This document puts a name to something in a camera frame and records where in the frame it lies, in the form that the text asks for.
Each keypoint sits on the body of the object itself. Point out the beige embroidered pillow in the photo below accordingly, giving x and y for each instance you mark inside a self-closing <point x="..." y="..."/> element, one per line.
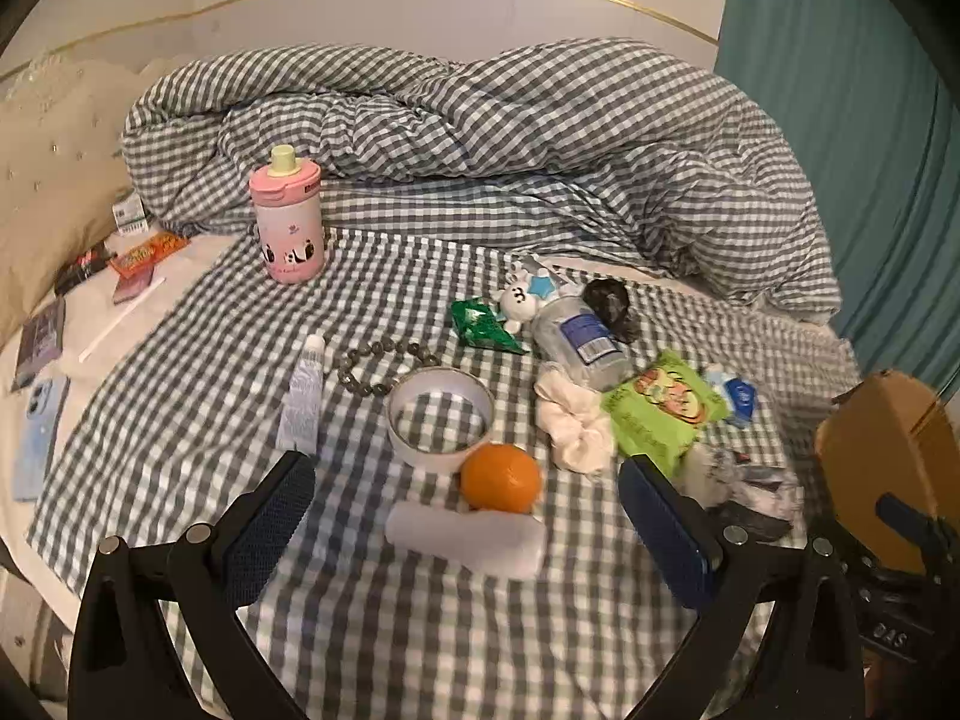
<point x="52" y="187"/>

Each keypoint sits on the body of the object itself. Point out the purple card packet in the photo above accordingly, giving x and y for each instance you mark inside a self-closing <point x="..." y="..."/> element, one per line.
<point x="41" y="341"/>

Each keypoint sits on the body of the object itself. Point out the orange snack packet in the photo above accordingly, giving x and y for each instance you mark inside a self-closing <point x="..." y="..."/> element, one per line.
<point x="146" y="253"/>

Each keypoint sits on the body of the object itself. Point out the grey checked bed sheet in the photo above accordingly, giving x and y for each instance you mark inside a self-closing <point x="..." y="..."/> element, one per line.
<point x="420" y="637"/>

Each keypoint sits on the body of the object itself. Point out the white thin stick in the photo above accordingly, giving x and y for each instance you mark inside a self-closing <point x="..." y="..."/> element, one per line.
<point x="120" y="321"/>

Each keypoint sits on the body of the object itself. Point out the white bear toy blue star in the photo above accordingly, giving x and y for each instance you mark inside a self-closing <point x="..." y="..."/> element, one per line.
<point x="517" y="301"/>

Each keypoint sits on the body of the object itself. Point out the black snack packet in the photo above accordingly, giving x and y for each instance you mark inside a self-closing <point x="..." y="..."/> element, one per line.
<point x="82" y="270"/>

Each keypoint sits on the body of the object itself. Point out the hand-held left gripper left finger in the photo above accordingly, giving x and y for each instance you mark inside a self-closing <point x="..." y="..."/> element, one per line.
<point x="271" y="525"/>

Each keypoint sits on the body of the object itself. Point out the teal curtain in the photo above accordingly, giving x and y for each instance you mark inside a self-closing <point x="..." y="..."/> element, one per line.
<point x="840" y="127"/>

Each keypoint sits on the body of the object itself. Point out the phone in blue case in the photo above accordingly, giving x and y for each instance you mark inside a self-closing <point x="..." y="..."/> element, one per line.
<point x="39" y="439"/>

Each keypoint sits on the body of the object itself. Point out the white green small box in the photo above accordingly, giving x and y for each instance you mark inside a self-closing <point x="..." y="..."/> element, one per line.
<point x="129" y="214"/>

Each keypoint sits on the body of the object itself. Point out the white mattress sheet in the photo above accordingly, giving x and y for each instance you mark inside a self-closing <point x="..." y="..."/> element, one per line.
<point x="112" y="390"/>

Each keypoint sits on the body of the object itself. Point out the small blue white packet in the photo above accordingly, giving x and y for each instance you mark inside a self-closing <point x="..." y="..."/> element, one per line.
<point x="739" y="394"/>

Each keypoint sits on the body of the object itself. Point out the clear cotton swab container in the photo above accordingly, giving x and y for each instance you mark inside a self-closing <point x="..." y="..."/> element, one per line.
<point x="579" y="345"/>

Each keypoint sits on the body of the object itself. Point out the white cream tube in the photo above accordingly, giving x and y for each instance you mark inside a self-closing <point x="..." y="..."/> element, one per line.
<point x="300" y="405"/>

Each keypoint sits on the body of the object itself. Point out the orange fruit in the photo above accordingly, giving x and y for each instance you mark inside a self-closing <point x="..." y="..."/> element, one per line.
<point x="501" y="480"/>

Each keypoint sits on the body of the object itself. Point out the small purple box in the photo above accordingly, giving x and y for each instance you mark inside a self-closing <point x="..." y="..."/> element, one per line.
<point x="135" y="287"/>

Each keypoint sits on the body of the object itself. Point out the white tape roll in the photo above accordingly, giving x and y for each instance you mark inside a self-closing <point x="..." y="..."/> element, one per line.
<point x="431" y="461"/>

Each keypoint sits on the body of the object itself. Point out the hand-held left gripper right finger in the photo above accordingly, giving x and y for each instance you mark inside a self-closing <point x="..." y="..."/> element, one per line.
<point x="669" y="540"/>

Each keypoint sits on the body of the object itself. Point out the green foil packet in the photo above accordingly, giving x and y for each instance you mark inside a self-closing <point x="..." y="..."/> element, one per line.
<point x="484" y="326"/>

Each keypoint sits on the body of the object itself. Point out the crumpled white plastic wrapper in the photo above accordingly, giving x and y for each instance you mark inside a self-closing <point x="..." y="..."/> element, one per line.
<point x="750" y="491"/>

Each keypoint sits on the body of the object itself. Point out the green snack packet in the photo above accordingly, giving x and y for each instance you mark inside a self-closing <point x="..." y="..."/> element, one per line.
<point x="660" y="405"/>

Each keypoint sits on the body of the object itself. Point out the brown cardboard box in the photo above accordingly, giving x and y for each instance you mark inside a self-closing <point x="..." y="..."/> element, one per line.
<point x="870" y="450"/>

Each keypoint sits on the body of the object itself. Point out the translucent white plastic bottle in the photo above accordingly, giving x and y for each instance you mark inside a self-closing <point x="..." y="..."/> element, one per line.
<point x="465" y="540"/>

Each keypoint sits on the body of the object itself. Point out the pink panda water bottle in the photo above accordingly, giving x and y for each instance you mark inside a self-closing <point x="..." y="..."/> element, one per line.
<point x="289" y="229"/>

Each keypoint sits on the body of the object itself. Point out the grey checked duvet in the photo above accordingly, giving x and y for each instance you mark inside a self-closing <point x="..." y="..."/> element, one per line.
<point x="480" y="135"/>

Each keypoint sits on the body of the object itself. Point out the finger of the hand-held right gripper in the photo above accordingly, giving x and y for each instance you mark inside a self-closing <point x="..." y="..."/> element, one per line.
<point x="911" y="529"/>

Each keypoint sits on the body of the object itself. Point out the cream fabric scrunchie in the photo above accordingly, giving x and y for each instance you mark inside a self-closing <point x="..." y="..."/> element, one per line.
<point x="574" y="420"/>

